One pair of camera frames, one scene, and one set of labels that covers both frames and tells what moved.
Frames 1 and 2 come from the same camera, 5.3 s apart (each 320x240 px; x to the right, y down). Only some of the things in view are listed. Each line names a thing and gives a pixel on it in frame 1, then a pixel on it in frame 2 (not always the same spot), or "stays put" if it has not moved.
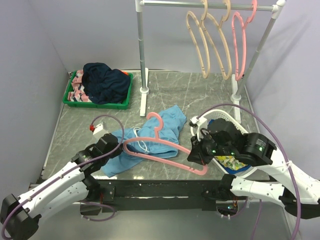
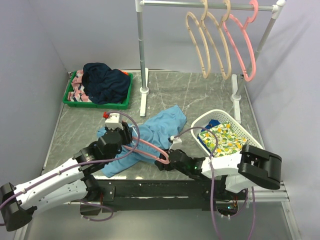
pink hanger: x=203 y=170 → x=166 y=161
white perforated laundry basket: x=220 y=114 stays put
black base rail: x=153 y=195 stays put
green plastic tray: x=123 y=105 stays put
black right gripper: x=197 y=154 → x=161 y=166
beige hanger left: x=205 y=14 stays put
